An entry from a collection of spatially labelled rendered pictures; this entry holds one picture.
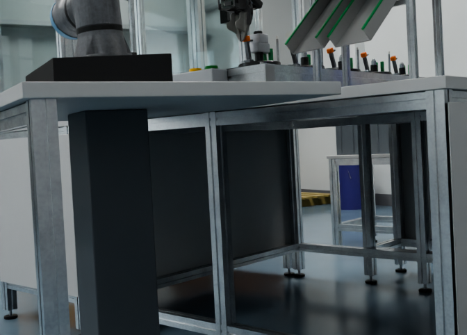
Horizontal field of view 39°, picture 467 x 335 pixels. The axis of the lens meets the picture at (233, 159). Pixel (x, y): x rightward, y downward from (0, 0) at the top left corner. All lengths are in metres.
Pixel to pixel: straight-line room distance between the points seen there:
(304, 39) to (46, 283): 1.13
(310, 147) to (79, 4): 6.35
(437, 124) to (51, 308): 0.93
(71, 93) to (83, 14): 0.51
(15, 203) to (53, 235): 1.72
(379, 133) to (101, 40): 2.63
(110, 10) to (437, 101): 0.82
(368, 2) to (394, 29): 4.79
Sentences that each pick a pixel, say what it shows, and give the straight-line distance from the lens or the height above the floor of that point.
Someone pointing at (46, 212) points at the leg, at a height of 0.63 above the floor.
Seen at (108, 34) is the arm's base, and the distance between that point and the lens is 1.67.
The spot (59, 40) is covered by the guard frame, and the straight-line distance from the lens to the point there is 2.67.
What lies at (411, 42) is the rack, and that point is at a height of 0.99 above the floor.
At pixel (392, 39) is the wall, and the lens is 6.80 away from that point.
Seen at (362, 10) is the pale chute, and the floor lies 1.10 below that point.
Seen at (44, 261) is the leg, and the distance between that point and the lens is 1.23.
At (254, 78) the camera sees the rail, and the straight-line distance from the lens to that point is 1.96.
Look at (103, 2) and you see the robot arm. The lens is 1.69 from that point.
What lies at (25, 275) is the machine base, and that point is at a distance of 2.95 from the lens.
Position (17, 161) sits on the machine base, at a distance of 2.91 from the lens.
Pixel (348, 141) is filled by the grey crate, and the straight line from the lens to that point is 4.15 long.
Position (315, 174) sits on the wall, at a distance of 7.83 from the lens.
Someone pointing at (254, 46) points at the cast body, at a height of 1.04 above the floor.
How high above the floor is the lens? 0.73
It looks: 2 degrees down
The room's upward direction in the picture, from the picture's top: 3 degrees counter-clockwise
